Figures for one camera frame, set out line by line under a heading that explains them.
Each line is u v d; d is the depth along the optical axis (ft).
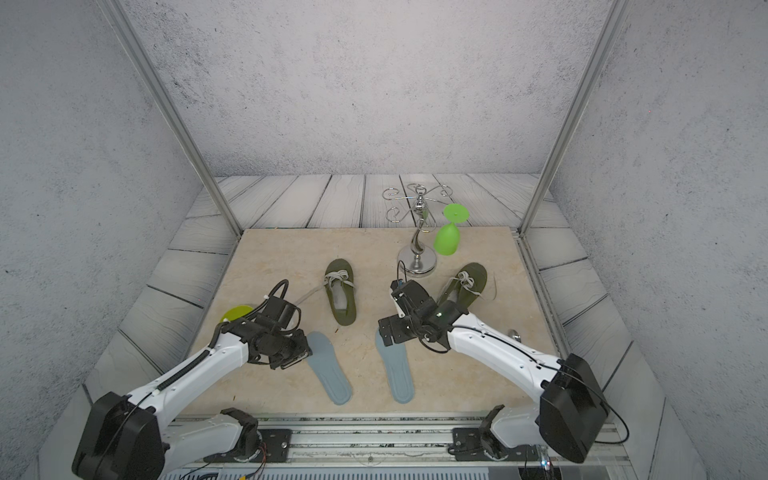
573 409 1.31
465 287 3.17
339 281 3.15
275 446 2.39
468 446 2.38
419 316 1.97
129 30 2.39
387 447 2.43
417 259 3.62
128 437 1.31
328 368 2.79
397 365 2.82
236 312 3.15
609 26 2.38
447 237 3.13
